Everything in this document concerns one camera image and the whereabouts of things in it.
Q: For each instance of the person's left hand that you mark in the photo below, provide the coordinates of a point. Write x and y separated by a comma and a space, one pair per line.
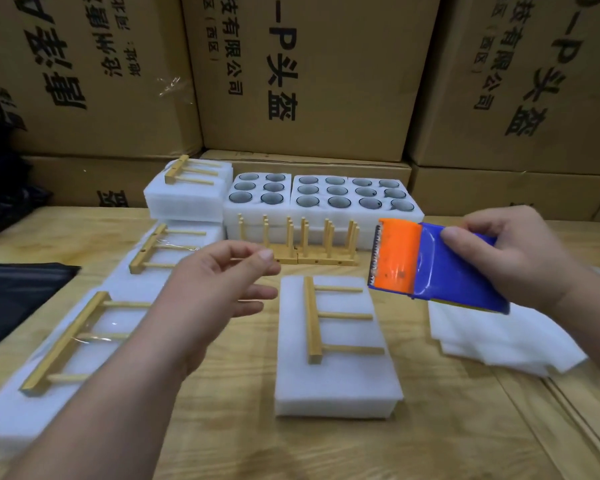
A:
205, 300

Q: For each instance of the person's right hand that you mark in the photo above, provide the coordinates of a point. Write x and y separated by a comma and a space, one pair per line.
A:
525, 260

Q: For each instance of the orange and blue tape dispenser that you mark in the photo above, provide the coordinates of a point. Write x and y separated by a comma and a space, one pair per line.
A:
450, 270

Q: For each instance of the pile of white foam sheets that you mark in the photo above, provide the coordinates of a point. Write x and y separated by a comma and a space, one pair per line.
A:
510, 340

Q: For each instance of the row of wooden peg racks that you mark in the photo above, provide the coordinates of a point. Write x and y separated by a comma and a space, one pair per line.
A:
310, 259

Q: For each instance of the stack of white foam trays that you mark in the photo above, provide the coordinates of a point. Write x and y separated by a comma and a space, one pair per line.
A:
320, 220

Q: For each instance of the person's left forearm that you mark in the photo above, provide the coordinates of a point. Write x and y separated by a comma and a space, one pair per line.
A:
100, 415

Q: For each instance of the black plastic bags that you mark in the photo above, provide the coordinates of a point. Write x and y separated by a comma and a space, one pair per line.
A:
20, 300

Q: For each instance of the black plastic bag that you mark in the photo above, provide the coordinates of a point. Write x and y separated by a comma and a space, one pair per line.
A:
5, 175

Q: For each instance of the stack of brown cardboard boxes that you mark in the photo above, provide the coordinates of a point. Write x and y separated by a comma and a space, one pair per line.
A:
310, 65

